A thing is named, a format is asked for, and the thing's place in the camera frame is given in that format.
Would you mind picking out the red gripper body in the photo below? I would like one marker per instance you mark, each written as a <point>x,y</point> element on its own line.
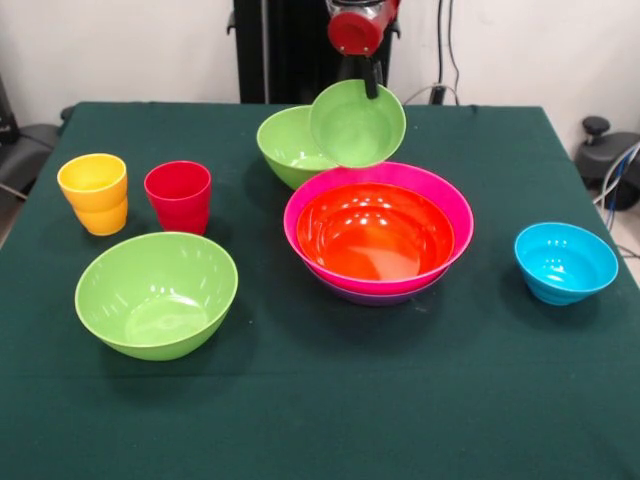
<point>355,32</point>

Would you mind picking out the black chair with round knob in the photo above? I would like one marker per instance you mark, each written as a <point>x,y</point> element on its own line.
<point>600,160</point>

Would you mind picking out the medium green bowl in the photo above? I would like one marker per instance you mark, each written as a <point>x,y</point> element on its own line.
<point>285,145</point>

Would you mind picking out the small ribbed green bowl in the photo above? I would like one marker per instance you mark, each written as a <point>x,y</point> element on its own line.
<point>357,125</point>

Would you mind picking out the yellow cup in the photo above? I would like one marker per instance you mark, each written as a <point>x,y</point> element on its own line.
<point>95,200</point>

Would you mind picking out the dark green tablecloth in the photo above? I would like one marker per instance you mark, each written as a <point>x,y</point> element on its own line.
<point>320,400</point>

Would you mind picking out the black office chair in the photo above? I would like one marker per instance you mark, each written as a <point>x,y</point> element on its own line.
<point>30,140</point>

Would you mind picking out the red cup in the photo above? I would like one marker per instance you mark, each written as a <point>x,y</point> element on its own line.
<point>177,200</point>

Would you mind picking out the pink bowl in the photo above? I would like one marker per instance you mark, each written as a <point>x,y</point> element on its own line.
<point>310,200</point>

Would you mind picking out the black plug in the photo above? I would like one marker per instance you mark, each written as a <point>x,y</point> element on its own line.
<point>438,94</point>

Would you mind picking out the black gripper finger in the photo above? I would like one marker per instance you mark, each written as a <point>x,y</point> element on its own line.
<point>370,80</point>

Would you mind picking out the large green bowl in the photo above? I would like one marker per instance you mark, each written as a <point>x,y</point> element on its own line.
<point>155,295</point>

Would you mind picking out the orange bowl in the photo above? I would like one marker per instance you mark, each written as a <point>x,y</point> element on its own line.
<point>375,235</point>

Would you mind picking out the small blue bowl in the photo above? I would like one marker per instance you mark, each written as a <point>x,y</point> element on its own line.
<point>565,265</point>

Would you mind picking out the purple bowl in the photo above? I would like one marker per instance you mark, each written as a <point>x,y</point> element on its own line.
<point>375,301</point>

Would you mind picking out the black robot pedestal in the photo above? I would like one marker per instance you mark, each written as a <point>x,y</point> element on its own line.
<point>285,50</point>

